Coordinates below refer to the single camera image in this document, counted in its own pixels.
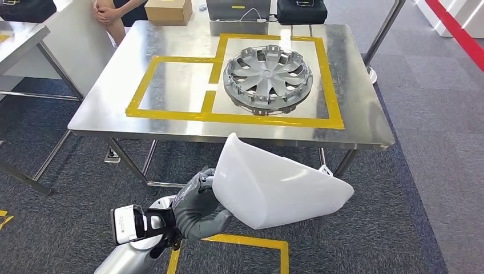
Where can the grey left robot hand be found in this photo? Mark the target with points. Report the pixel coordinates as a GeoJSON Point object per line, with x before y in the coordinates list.
{"type": "Point", "coordinates": [194, 206]}

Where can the closed cardboard box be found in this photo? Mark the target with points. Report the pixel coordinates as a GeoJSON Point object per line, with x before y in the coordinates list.
{"type": "Point", "coordinates": [166, 11]}

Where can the floor power socket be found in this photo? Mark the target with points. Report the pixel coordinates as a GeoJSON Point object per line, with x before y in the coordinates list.
{"type": "Point", "coordinates": [112, 159]}

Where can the black carrying case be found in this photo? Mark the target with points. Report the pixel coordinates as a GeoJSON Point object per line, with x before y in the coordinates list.
{"type": "Point", "coordinates": [26, 9]}
{"type": "Point", "coordinates": [302, 15]}

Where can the red barrier belt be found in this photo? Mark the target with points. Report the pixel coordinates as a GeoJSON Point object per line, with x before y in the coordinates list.
{"type": "Point", "coordinates": [457, 32]}

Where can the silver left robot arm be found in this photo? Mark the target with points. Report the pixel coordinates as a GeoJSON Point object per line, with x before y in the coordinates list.
{"type": "Point", "coordinates": [121, 261]}

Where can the grey wheel hubcap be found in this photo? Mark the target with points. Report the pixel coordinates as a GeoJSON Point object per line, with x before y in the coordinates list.
{"type": "Point", "coordinates": [266, 77]}

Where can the grey laptop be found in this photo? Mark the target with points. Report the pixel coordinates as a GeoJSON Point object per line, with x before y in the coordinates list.
{"type": "Point", "coordinates": [234, 11]}

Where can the black remote controller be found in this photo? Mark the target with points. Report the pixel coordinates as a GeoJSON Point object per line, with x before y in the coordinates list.
{"type": "Point", "coordinates": [304, 3]}

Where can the white plastic mirror cover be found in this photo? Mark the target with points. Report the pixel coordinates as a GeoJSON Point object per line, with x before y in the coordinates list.
{"type": "Point", "coordinates": [280, 189]}

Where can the white display plinth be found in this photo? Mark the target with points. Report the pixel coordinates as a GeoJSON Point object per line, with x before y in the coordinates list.
{"type": "Point", "coordinates": [477, 22]}
{"type": "Point", "coordinates": [442, 21]}

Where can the chrome stanchion post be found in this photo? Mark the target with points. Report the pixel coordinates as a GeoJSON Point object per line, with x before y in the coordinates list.
{"type": "Point", "coordinates": [382, 34]}

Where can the person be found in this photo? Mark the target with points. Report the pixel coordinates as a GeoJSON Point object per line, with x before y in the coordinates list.
{"type": "Point", "coordinates": [109, 17]}

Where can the stainless steel workbench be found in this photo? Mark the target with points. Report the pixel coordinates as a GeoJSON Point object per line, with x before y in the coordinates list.
{"type": "Point", "coordinates": [113, 75]}
{"type": "Point", "coordinates": [19, 41]}

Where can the white desk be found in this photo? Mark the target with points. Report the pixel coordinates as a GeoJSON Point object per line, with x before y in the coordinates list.
{"type": "Point", "coordinates": [75, 56]}
{"type": "Point", "coordinates": [196, 18]}

